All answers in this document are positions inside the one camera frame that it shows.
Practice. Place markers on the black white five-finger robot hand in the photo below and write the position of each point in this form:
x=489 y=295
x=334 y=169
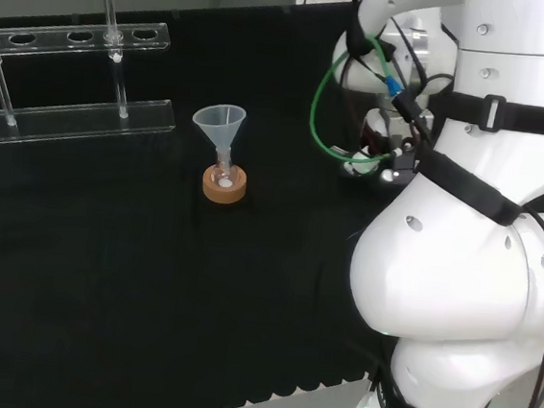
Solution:
x=398 y=170

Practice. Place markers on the translucent plastic funnel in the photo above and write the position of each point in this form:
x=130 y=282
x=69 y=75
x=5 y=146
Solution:
x=219 y=122

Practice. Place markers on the clear acrylic funnel stand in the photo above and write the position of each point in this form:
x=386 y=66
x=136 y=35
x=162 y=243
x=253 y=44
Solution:
x=68 y=117

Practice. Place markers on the round-bottom glass flask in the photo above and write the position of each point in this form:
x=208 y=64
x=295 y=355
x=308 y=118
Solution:
x=222 y=176

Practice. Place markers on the black bench cloth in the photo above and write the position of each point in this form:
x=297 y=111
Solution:
x=125 y=272

